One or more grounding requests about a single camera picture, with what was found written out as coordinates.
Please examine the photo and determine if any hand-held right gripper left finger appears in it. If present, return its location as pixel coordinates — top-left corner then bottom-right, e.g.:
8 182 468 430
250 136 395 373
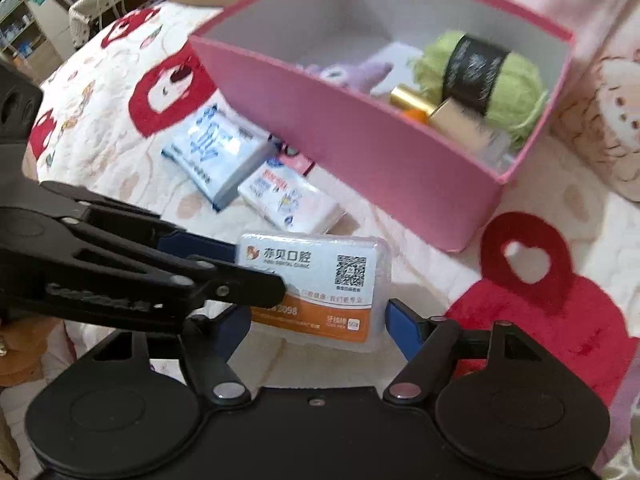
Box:
92 305 253 404

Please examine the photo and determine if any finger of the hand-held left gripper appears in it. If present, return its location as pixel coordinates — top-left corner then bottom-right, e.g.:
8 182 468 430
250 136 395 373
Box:
10 215 287 334
40 180 243 266

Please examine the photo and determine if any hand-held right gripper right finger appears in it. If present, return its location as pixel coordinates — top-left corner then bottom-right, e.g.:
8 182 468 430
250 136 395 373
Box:
384 297 544 402

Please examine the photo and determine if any clear floss pick box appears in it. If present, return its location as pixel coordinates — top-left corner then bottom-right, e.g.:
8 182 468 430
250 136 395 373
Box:
235 232 390 353

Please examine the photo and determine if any pink cardboard box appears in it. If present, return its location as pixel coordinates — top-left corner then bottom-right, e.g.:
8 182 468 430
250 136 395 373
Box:
189 0 575 255

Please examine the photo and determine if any foundation bottle with gold cap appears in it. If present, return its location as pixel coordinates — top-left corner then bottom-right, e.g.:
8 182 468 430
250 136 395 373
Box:
389 85 516 161

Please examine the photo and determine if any purple plush toy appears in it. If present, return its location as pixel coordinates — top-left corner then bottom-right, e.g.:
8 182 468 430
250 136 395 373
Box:
300 57 396 96

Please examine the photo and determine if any small white tissue pack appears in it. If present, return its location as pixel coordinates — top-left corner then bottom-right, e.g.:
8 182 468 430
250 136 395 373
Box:
237 157 348 235

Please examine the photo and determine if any blue wet wipes pack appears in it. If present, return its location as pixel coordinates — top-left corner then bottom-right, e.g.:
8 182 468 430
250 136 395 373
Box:
161 104 278 212

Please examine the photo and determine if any brown soft object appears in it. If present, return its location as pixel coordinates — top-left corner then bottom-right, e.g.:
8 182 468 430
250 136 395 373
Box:
0 310 67 387

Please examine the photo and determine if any pink cartoon packet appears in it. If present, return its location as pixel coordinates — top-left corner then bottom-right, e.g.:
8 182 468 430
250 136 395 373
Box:
267 132 316 177

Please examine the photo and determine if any bear printed blanket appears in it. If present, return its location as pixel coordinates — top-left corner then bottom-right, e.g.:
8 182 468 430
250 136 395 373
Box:
0 0 640 480

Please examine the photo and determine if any white storage shelf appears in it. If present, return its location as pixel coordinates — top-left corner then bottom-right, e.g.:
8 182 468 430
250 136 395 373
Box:
0 0 63 83

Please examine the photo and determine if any chair with patterned cloth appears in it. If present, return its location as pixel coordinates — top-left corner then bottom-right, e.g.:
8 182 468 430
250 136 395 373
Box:
67 0 177 52

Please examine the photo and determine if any green yarn ball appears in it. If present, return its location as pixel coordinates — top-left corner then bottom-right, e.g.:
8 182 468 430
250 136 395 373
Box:
410 30 551 143

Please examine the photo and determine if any white packet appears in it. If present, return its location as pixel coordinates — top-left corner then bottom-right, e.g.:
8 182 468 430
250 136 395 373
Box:
372 42 426 91

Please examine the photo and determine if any beige plush pillow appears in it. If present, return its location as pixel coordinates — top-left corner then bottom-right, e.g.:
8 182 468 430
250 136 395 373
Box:
550 47 640 196

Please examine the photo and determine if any pink cloth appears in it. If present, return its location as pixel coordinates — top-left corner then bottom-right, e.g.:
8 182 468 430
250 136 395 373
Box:
395 0 640 76

